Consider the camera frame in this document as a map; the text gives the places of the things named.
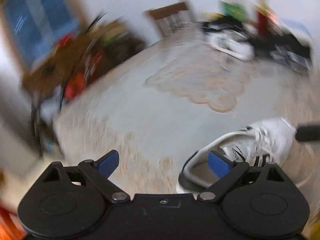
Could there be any wooden dining chair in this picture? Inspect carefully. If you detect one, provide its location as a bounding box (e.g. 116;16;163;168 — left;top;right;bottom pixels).
21;31;131;99

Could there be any orange bag on chair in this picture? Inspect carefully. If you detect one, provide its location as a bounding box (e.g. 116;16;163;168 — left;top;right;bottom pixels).
1;206;26;240

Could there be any silver refrigerator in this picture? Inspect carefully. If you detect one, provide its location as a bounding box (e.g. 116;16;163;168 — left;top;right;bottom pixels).
1;84;40;176

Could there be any wooden chair by wall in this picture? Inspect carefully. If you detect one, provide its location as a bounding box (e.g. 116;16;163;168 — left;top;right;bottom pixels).
145;0;196;38

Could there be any white black-striped sneaker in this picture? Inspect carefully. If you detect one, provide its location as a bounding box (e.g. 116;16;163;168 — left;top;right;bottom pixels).
176;117;296;194

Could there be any black nike shoe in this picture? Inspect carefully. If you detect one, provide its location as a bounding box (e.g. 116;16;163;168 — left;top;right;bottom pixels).
201;16;248;36

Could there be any black bicycle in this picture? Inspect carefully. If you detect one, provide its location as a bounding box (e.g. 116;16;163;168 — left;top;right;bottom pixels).
31;14;103;154

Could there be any red gold trophy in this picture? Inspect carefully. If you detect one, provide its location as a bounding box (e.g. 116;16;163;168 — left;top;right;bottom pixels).
254;0;278;37

